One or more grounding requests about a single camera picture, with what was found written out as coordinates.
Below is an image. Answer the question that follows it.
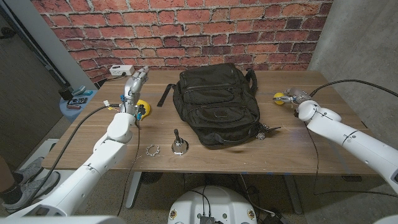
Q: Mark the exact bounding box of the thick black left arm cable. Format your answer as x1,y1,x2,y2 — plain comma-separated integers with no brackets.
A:
9,104,122,212

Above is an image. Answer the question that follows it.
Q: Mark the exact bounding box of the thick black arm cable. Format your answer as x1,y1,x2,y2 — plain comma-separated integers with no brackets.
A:
9,104,122,212
309,79,398,98

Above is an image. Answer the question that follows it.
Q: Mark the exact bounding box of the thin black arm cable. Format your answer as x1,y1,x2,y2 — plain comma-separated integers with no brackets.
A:
117,119,141,216
303,121,398,198

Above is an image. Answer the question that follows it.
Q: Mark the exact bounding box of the black backpack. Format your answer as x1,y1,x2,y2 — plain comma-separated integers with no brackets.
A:
157,62,262,147

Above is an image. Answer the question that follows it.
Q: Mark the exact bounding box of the yellow toy banana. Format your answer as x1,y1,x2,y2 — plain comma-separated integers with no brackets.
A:
136,99,152,121

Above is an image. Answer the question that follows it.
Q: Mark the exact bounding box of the black power brick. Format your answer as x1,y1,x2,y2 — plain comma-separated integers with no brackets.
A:
264,211,289,224

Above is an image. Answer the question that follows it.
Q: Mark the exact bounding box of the blue round stool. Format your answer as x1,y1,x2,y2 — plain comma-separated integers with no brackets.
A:
58,90,99,123

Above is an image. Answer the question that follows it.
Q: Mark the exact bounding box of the black floor fan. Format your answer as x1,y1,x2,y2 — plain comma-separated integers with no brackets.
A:
141,172,164,184

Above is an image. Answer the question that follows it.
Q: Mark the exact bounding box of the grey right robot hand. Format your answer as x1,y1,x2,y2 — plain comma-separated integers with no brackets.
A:
273,87,312,105

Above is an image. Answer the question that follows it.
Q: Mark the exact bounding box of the metal keychain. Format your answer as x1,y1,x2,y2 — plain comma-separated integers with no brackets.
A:
255,122,282,141

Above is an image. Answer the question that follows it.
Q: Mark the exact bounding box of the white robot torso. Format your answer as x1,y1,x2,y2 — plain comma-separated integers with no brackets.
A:
167,185,258,224

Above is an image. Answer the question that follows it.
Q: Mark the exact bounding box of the white power strip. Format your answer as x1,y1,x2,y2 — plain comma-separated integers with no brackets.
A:
109,64,136,77

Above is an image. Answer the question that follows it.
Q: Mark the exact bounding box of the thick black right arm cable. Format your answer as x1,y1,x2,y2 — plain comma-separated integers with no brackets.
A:
309,79,398,98

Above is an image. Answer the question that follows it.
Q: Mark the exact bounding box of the red brick printed backdrop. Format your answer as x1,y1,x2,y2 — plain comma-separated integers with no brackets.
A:
30,0,333,84

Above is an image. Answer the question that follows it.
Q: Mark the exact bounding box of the grey sneaker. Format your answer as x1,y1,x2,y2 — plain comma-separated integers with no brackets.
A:
1,170,60,212
14,157,44,180

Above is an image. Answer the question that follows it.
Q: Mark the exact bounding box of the person's bare leg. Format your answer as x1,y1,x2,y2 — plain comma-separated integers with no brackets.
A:
0,155,16,194

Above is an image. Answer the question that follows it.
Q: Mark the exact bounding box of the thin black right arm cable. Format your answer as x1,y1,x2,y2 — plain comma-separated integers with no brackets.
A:
303,121,398,198

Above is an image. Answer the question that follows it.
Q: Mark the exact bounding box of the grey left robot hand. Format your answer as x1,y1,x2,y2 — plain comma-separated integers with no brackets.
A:
120,65,150,115

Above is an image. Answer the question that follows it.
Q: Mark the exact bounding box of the silver call bell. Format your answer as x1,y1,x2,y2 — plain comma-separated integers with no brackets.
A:
171,128,190,156

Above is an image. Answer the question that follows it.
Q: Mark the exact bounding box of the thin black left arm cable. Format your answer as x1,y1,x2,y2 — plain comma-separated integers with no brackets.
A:
117,119,141,216

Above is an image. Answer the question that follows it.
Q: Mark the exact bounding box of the grey table leg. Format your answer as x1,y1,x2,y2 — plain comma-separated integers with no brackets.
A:
284,174,304,215
126,172,142,209

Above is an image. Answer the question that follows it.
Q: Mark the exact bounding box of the metal toothed ring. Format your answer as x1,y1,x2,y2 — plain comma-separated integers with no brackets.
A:
145,144,160,157

